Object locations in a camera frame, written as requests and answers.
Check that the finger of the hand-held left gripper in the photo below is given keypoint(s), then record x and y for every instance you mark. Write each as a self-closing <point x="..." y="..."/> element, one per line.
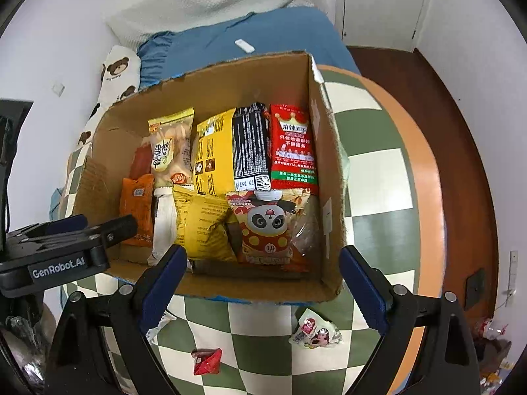
<point x="117" y="228"/>
<point x="61" y="224"/>

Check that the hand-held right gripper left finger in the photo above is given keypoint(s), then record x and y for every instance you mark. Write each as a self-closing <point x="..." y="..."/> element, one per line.
<point x="162" y="292"/>

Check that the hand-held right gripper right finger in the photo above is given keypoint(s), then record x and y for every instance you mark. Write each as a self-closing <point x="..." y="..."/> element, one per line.
<point x="364" y="292"/>

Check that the orange snack packet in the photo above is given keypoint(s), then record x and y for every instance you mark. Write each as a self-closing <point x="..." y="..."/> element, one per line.
<point x="136" y="210"/>

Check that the white green snack packet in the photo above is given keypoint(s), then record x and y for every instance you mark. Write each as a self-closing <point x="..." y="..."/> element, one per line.
<point x="164" y="230"/>

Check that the dark red snack packet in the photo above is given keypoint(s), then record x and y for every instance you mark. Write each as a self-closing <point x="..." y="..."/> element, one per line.
<point x="140" y="162"/>

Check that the small yellow snack packet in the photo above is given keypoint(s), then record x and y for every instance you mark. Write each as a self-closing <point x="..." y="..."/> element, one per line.
<point x="201" y="226"/>

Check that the yellow round biscuit packet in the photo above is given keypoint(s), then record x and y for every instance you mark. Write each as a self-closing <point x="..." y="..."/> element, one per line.
<point x="171" y="152"/>

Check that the panda print snack packet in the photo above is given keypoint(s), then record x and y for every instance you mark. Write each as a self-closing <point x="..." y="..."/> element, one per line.
<point x="267" y="230"/>

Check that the large yellow snack packet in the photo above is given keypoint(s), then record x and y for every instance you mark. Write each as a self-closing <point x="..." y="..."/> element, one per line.
<point x="214" y="156"/>

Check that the printed cardboard box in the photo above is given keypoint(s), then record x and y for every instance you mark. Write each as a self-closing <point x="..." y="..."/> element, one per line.
<point x="325" y="164"/>

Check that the black snack packet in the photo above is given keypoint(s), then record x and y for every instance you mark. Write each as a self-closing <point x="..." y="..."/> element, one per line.
<point x="249" y="148"/>

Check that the red green snack packet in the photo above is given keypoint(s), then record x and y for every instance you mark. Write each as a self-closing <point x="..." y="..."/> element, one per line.
<point x="294" y="148"/>

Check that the small clear picture packet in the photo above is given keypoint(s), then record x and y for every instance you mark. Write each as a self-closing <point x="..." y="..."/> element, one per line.
<point x="315" y="331"/>

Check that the red triangular snack packet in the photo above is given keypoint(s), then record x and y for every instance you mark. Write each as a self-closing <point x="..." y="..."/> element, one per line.
<point x="206" y="361"/>

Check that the black stand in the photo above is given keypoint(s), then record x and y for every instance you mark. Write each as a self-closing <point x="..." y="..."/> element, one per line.
<point x="12" y="131"/>

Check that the dark square panel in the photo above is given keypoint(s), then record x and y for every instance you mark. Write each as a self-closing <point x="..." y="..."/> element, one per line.
<point x="475" y="287"/>

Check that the green white checkered mat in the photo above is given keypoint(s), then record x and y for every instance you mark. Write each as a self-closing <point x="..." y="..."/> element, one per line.
<point x="383" y="173"/>

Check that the white red plastic item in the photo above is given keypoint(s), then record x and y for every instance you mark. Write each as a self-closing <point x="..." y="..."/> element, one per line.
<point x="490" y="329"/>

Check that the floor clutter pile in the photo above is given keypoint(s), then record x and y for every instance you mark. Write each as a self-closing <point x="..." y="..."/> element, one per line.
<point x="494" y="360"/>

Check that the white power strip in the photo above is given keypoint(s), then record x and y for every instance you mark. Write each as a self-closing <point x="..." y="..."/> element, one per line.
<point x="513" y="273"/>

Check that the bear print pillow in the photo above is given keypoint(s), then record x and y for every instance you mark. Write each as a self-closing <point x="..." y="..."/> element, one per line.
<point x="119" y="70"/>

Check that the small white remote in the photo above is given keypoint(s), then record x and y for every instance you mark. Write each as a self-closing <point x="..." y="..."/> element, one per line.
<point x="245" y="45"/>

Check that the blue bed sheet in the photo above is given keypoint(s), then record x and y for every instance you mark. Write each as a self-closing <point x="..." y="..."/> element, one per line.
<point x="280" y="28"/>

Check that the white door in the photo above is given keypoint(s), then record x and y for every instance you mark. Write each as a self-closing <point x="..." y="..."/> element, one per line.
<point x="383" y="4"/>

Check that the white wall socket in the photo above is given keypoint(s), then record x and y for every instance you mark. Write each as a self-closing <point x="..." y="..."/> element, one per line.
<point x="57" y="89"/>

